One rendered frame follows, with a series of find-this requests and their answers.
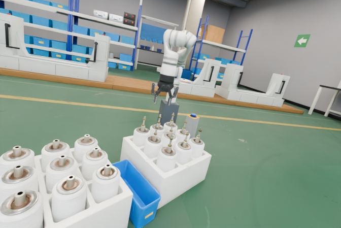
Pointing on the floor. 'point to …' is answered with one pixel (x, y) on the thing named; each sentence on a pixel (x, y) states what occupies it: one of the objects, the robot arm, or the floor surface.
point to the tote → (186, 74)
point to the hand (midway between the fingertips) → (162, 101)
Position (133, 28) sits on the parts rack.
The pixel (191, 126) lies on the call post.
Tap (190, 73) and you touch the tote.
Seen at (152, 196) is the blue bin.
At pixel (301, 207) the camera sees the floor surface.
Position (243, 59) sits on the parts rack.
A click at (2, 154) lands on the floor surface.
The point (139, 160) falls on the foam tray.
